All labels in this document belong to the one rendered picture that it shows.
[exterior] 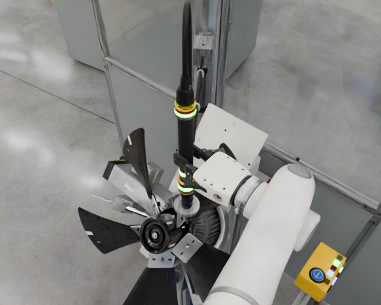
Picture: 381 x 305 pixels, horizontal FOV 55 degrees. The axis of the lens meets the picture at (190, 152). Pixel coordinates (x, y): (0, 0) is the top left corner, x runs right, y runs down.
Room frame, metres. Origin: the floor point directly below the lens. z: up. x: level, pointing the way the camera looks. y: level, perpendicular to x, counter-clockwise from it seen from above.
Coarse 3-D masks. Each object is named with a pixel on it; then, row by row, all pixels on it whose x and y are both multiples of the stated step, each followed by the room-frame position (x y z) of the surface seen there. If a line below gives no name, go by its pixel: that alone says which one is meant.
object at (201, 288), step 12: (204, 252) 0.54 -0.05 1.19; (216, 252) 0.54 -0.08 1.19; (192, 264) 0.50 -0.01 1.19; (204, 264) 0.50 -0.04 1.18; (216, 264) 0.50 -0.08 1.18; (192, 276) 0.47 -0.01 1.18; (204, 276) 0.47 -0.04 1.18; (216, 276) 0.47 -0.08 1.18; (204, 288) 0.43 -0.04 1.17; (204, 300) 0.40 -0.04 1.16
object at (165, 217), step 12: (156, 216) 0.63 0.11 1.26; (168, 216) 0.64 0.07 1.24; (144, 228) 0.61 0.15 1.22; (156, 228) 0.60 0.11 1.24; (168, 228) 0.58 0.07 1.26; (180, 228) 0.61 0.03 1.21; (192, 228) 0.63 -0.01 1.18; (144, 240) 0.58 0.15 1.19; (156, 240) 0.57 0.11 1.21; (168, 240) 0.55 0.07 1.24; (156, 252) 0.54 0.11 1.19
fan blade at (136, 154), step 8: (136, 136) 0.86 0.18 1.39; (144, 136) 0.83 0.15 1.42; (128, 144) 0.88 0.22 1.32; (136, 144) 0.84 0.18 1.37; (144, 144) 0.81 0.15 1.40; (128, 152) 0.88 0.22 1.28; (136, 152) 0.83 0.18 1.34; (144, 152) 0.79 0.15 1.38; (136, 160) 0.82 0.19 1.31; (144, 160) 0.78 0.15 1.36; (136, 168) 0.83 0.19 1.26; (144, 168) 0.77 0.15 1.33; (144, 176) 0.76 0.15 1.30; (144, 184) 0.76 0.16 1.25
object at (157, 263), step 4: (164, 252) 0.57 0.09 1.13; (168, 252) 0.57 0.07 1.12; (152, 256) 0.55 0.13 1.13; (156, 256) 0.56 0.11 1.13; (160, 256) 0.56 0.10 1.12; (164, 256) 0.56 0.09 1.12; (168, 256) 0.56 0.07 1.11; (172, 256) 0.57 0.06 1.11; (152, 260) 0.55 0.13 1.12; (156, 260) 0.55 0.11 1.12; (164, 260) 0.55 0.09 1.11; (168, 260) 0.55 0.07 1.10; (172, 260) 0.56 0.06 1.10; (148, 264) 0.53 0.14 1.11; (152, 264) 0.54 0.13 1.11; (156, 264) 0.54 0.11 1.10; (160, 264) 0.54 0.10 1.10; (164, 264) 0.54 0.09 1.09; (168, 264) 0.54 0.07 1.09; (172, 264) 0.55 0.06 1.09
